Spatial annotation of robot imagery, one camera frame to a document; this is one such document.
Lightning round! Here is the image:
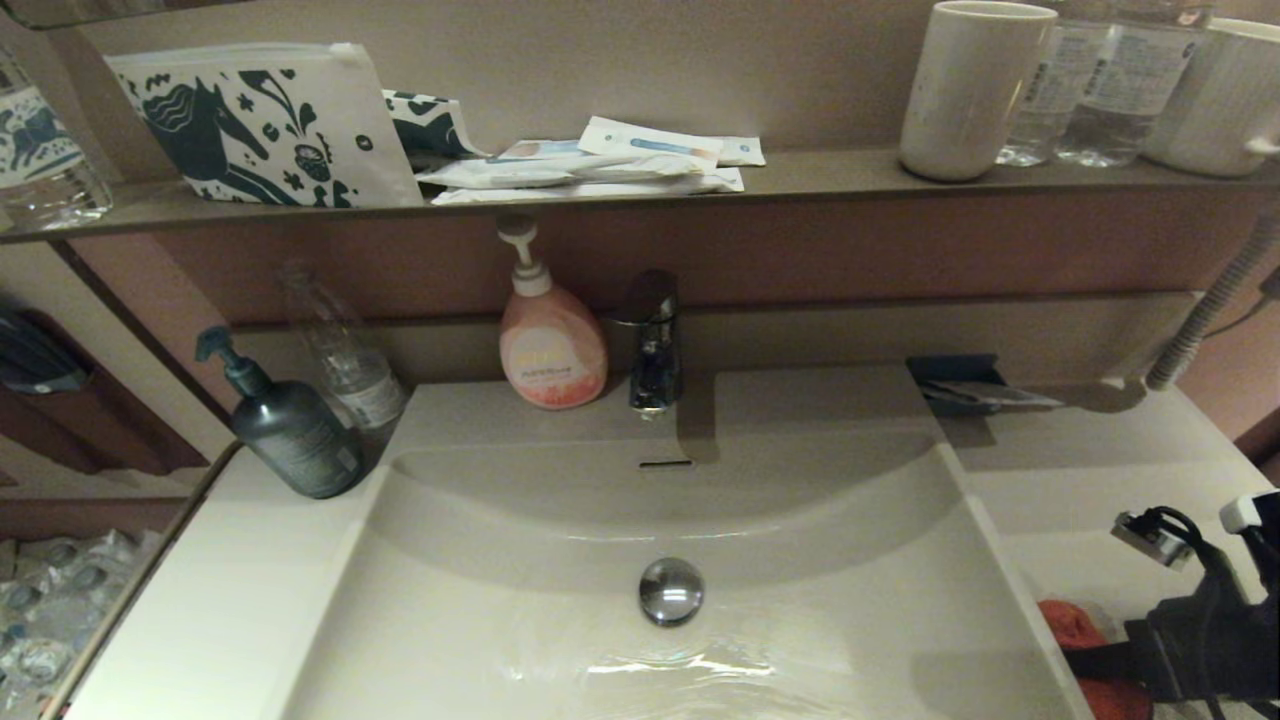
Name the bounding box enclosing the red microfibre cleaning cloth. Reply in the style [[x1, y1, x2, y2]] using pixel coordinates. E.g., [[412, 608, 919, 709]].
[[1037, 598, 1153, 720]]

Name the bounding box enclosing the pink soap pump bottle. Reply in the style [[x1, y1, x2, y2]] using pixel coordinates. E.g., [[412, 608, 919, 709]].
[[498, 216, 609, 410]]

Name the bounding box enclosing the white sachet blue print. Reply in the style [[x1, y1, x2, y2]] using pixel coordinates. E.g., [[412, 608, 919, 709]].
[[579, 116, 725, 169]]

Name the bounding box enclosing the brown wall shelf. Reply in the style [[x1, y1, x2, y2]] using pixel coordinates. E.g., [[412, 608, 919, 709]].
[[0, 147, 1280, 246]]

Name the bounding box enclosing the tall white cup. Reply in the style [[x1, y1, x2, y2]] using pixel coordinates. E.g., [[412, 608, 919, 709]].
[[898, 0, 1059, 183]]

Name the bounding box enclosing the clear plastic water bottle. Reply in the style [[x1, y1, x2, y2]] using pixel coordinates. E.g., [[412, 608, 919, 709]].
[[997, 0, 1096, 168], [1056, 0, 1217, 169]]

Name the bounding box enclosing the chrome sink drain stopper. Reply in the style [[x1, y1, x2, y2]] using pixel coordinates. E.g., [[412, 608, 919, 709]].
[[638, 557, 706, 628]]

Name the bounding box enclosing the wrapped pack of water bottles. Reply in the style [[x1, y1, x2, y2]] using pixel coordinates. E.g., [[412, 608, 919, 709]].
[[0, 529, 166, 716]]

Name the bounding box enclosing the small horse print pouch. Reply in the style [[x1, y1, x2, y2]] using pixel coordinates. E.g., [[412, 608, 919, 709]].
[[384, 90, 491, 159]]

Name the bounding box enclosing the chrome lever faucet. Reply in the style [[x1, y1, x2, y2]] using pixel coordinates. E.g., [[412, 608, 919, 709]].
[[610, 269, 684, 419]]

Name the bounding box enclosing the pale sachet orange print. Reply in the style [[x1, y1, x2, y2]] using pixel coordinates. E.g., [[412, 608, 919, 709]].
[[498, 139, 591, 161]]

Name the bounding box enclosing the silver foil sachet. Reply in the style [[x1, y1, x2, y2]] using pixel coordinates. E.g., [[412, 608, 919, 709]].
[[920, 380, 1065, 409]]

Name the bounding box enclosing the dark green pump bottle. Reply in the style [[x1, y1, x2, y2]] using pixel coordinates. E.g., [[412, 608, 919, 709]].
[[194, 326, 367, 499]]

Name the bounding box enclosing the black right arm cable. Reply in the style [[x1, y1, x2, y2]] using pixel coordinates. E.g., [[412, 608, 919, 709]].
[[1148, 505, 1241, 606]]

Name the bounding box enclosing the white ribbed mug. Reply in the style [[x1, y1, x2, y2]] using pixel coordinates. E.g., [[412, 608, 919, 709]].
[[1143, 17, 1280, 178]]

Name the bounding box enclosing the clear bottle white label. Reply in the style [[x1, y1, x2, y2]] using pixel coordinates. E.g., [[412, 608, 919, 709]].
[[280, 260, 409, 433]]

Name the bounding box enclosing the dark soap tray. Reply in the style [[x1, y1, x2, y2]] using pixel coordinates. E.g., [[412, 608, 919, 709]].
[[906, 355, 1005, 417]]

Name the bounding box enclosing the grey corrugated hose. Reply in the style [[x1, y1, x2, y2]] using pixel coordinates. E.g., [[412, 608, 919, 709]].
[[1146, 215, 1280, 392]]

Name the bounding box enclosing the large horse print pouch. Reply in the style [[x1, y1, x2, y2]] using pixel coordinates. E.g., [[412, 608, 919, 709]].
[[105, 42, 426, 208]]

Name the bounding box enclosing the long white sachet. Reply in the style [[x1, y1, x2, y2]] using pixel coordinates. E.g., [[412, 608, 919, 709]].
[[417, 155, 705, 190]]

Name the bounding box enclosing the flat white sachet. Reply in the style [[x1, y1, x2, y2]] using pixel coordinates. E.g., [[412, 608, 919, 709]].
[[432, 168, 746, 206]]

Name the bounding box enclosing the dark blue bag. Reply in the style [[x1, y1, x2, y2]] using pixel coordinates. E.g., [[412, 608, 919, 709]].
[[0, 301, 94, 394]]

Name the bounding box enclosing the white sink basin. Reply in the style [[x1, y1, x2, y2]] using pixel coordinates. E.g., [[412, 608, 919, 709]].
[[285, 430, 1086, 720]]

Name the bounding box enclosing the clear bottle blue print label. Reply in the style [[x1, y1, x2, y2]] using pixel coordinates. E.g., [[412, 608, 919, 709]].
[[0, 48, 115, 233]]

